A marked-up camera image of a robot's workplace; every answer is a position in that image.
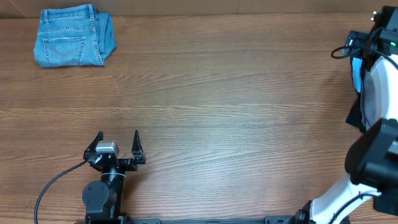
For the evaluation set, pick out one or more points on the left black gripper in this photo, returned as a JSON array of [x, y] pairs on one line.
[[132, 163]]

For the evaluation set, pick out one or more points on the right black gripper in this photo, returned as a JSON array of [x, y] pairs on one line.
[[354, 40]]

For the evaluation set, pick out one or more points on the grey shorts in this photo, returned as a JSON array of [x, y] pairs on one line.
[[368, 101]]

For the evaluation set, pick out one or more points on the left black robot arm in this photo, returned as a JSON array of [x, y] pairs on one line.
[[103, 198]]

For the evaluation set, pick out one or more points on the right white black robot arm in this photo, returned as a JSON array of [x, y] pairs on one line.
[[343, 196]]

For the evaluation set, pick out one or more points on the light blue garment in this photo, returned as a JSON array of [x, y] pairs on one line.
[[356, 64]]

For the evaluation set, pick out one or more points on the black garment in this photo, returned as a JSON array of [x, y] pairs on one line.
[[372, 159]]

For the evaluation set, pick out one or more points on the folded blue denim jeans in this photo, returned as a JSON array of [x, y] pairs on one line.
[[74, 36]]

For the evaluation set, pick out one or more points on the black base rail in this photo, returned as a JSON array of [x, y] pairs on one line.
[[266, 220]]

